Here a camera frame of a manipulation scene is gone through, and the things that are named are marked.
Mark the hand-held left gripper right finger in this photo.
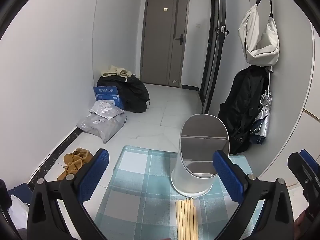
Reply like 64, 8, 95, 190
212, 150, 295, 240

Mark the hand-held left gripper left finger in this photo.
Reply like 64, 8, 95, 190
27, 148, 110, 240

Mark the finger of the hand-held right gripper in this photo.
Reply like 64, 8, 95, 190
287, 152, 320, 221
299, 149, 320, 173

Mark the white grey utensil holder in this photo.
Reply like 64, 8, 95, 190
171, 114, 229, 198

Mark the bundle of wooden chopsticks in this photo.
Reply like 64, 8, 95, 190
176, 198, 199, 240

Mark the white shoulder bag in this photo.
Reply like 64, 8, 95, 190
238, 0, 280, 67

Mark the person's right hand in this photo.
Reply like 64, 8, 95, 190
294, 211, 312, 240

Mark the tan suede shoe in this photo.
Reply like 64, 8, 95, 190
57, 161, 84, 182
63, 148, 93, 165

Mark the white cabinet with gold trim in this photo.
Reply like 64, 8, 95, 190
259, 22, 320, 189

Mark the teal plaid tablecloth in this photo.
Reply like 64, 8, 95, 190
94, 145, 265, 240

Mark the large grey plastic mailer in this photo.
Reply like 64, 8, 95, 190
76, 112, 127, 144

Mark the silver folded umbrella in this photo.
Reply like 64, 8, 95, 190
251, 66, 273, 145

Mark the small grey plastic mailer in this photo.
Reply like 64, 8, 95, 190
89, 100, 125, 118

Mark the black hanging backpack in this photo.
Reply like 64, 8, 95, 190
217, 65, 269, 155

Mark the dark blue shoe box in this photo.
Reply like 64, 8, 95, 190
7, 184, 34, 205

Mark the blue cardboard box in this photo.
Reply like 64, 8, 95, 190
93, 86, 125, 110

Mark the white plastic bag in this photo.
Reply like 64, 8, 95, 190
10, 195, 29, 230

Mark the black duffel bag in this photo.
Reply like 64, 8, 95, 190
97, 74, 150, 113

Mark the beige garment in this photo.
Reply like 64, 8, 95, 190
101, 65, 132, 83

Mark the black framed glass door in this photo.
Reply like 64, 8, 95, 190
199, 0, 229, 114

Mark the grey entrance door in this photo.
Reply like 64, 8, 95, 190
140, 0, 188, 88

